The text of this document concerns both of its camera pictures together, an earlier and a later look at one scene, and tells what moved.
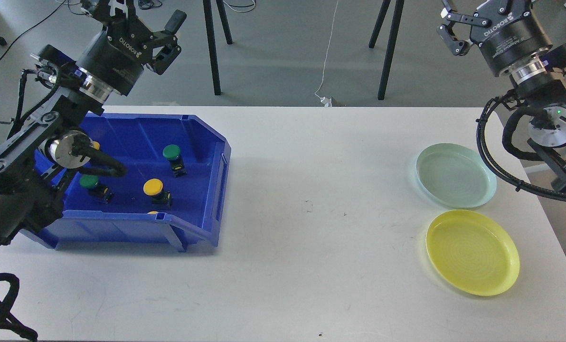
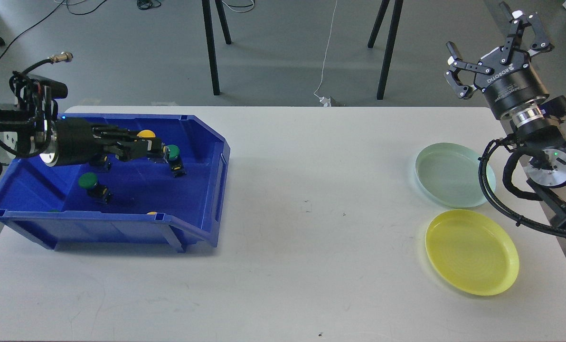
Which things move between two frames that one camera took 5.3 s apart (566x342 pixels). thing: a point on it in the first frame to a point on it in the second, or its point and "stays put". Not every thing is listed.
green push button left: (95, 188) stays put
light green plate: (455, 176) stays put
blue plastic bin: (172, 193) stays put
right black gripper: (508, 31) to (506, 84)
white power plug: (326, 101) stays put
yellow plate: (472, 252) stays put
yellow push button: (153, 187) to (147, 133)
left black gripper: (117, 58) to (79, 143)
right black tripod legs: (398, 9) stays put
